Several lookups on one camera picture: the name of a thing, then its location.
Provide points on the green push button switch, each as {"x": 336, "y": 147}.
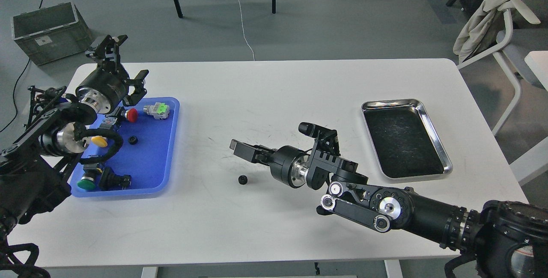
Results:
{"x": 91, "y": 172}

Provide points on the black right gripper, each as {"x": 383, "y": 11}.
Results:
{"x": 287, "y": 164}

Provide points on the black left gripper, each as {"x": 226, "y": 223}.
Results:
{"x": 105, "y": 87}

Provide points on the beige cloth on chair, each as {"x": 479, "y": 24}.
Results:
{"x": 475, "y": 29}

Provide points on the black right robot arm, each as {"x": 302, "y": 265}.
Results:
{"x": 507, "y": 239}

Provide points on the blue plastic tray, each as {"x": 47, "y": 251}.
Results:
{"x": 148, "y": 162}

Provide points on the grey plastic crate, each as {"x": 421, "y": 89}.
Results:
{"x": 51, "y": 33}

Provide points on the grey green connector part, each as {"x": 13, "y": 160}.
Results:
{"x": 159, "y": 110}

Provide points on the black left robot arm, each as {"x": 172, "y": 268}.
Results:
{"x": 35, "y": 168}

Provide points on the yellow push button switch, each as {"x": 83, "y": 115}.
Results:
{"x": 110, "y": 123}

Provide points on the silver metal tray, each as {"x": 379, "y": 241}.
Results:
{"x": 406, "y": 144}

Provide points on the red push button switch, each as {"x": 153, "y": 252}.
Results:
{"x": 122, "y": 114}

